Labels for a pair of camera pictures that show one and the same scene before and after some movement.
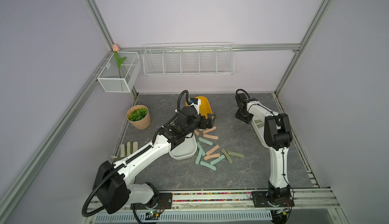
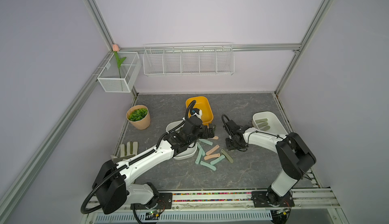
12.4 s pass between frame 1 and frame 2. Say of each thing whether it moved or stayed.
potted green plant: stayed
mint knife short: stayed
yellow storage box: stayed
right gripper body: moved
